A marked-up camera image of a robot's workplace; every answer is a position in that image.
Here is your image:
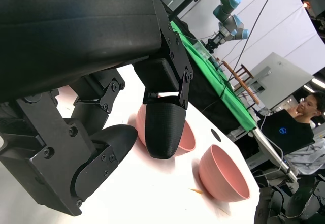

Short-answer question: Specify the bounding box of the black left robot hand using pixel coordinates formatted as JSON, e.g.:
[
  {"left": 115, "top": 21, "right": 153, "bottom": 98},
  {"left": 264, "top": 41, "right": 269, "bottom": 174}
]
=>
[{"left": 0, "top": 0, "right": 194, "bottom": 217}]

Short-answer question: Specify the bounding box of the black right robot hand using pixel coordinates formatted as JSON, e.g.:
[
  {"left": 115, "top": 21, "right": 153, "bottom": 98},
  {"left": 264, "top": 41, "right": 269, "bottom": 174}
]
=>
[{"left": 253, "top": 175, "right": 325, "bottom": 224}]

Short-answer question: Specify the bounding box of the pink plastic bowl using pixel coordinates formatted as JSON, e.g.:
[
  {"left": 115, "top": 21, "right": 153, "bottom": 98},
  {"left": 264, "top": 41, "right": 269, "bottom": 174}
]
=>
[
  {"left": 198, "top": 144, "right": 251, "bottom": 202},
  {"left": 136, "top": 93, "right": 197, "bottom": 158}
]

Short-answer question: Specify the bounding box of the black laptop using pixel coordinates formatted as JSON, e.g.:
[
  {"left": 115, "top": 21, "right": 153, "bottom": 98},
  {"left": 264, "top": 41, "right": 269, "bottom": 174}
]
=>
[{"left": 260, "top": 109, "right": 315, "bottom": 156}]

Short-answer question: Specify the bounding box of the seated person with glasses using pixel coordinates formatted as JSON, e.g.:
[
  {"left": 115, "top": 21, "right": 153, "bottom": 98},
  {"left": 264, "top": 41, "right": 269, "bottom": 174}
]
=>
[{"left": 284, "top": 91, "right": 325, "bottom": 176}]

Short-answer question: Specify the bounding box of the gray monitor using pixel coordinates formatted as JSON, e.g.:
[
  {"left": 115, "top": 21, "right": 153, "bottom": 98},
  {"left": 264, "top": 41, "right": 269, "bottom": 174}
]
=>
[{"left": 250, "top": 52, "right": 315, "bottom": 110}]

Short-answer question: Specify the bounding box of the clear plastic box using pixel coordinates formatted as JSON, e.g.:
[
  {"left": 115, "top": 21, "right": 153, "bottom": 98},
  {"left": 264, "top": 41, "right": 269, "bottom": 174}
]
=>
[{"left": 194, "top": 42, "right": 211, "bottom": 59}]

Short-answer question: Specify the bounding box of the green table cloth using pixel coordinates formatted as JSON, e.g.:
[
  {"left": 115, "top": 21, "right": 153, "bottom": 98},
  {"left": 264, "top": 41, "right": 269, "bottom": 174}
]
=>
[{"left": 170, "top": 20, "right": 257, "bottom": 131}]

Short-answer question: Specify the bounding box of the brown wooden chair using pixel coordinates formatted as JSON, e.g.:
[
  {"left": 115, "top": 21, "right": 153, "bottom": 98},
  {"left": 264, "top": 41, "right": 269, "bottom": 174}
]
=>
[{"left": 222, "top": 60, "right": 259, "bottom": 105}]

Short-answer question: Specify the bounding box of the white backdrop screen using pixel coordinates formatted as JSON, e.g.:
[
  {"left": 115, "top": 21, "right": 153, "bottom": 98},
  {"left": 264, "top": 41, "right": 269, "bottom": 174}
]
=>
[{"left": 152, "top": 0, "right": 325, "bottom": 75}]

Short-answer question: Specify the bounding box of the long black overhead cable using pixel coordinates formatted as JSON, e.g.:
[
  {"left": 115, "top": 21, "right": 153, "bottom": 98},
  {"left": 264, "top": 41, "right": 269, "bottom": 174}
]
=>
[{"left": 220, "top": 0, "right": 281, "bottom": 100}]

